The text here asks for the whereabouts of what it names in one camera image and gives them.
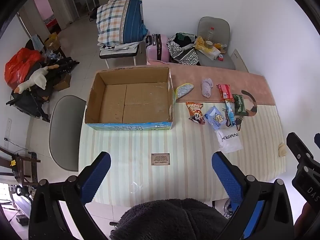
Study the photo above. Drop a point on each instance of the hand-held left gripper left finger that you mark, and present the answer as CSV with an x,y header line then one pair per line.
x,y
96,177

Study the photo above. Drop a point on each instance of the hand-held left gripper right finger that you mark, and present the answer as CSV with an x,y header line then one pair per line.
x,y
226,175

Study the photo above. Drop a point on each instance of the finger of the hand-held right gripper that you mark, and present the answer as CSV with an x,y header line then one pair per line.
x,y
317,140
298,147

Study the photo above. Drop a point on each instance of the white pouch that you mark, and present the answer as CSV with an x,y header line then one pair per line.
x,y
228,140

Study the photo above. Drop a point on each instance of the blue tissue pack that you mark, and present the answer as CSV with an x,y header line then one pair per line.
x,y
215,118

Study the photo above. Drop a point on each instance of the blue tube packet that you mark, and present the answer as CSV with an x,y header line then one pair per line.
x,y
230,112

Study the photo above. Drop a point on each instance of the orange panda snack packet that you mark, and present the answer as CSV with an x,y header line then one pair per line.
x,y
195,112

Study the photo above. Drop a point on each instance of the green packet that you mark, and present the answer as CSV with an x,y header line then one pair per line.
x,y
239,102

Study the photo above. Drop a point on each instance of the red snack packet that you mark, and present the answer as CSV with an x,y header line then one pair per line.
x,y
225,91

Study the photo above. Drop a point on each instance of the purple sock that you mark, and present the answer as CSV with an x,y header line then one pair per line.
x,y
207,86

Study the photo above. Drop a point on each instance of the silver scrubbing mitt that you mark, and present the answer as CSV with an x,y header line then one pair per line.
x,y
183,90

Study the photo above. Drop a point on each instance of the beige cloth lump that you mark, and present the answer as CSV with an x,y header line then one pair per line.
x,y
282,150

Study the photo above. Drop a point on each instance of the grey plastic chair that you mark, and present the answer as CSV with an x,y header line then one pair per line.
x,y
65,130

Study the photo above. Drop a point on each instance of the striped cat print table mat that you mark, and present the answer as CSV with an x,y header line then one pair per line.
x,y
150,142

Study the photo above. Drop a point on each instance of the dark fleece clothing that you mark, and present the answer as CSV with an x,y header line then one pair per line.
x,y
170,220

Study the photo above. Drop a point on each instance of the dark wooden chair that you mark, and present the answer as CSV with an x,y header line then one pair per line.
x,y
25,165

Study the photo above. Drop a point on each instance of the small black device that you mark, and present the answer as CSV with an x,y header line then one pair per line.
x,y
22,220

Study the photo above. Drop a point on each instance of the white power strip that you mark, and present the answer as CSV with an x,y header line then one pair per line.
x,y
8,128

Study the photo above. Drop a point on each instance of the brown cardboard box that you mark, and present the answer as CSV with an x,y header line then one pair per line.
x,y
62,82

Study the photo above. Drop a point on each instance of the black folded stroller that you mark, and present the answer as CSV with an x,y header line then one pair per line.
x,y
27,102

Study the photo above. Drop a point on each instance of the white leaning board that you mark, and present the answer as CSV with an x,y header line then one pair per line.
x,y
238,60

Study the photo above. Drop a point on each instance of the white goose plush toy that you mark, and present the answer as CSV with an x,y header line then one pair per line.
x,y
40,77

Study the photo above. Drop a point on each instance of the small red box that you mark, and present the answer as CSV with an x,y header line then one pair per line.
x,y
221,57

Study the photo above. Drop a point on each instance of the white packet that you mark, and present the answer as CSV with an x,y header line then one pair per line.
x,y
212,53

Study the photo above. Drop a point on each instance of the white bench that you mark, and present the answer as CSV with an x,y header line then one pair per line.
x,y
120,53

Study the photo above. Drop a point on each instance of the patterned tote bag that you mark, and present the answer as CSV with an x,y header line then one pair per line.
x,y
185,55

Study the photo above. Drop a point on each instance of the pink folded mat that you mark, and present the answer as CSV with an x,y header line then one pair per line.
x,y
156,62

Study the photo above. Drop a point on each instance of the tape roll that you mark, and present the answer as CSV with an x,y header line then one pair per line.
x,y
209,44

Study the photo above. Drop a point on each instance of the yellow plastic bag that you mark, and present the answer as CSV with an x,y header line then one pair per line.
x,y
200,43

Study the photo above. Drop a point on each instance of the red plastic bag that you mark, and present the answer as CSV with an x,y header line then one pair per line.
x,y
20,62

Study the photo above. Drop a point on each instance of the clear plastic bottle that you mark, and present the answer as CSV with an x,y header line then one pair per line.
x,y
210,33

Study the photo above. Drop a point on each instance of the pink suitcase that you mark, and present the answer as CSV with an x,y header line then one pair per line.
x,y
163,47

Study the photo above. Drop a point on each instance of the yellow cardboard box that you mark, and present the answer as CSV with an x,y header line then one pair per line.
x,y
52,41

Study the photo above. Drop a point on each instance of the grey cushioned chair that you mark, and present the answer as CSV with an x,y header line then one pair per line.
x,y
215,26

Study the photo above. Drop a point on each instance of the light blue cloth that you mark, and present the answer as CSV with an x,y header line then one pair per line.
x,y
37,42

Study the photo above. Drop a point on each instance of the plaid bedding bundle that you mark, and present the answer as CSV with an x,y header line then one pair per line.
x,y
112,17

